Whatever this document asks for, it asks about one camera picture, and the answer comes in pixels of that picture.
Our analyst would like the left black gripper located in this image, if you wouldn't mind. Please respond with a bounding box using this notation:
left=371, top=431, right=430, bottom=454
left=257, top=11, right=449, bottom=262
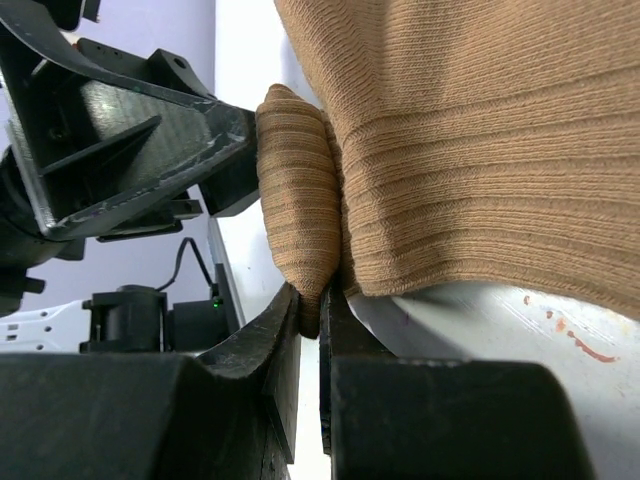
left=1, top=1, right=258, bottom=299

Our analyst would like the brown sock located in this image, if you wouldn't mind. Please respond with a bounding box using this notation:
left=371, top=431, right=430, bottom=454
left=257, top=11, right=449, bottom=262
left=256, top=1, right=639, bottom=338

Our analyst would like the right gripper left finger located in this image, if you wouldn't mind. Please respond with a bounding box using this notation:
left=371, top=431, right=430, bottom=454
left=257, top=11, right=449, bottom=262
left=1, top=285, right=300, bottom=479

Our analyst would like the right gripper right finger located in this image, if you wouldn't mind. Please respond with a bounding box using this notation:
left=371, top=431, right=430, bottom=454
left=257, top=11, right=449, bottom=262
left=320, top=287, right=595, bottom=479

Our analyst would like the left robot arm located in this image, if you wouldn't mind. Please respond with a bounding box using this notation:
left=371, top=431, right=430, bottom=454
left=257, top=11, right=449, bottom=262
left=1, top=1, right=257, bottom=353

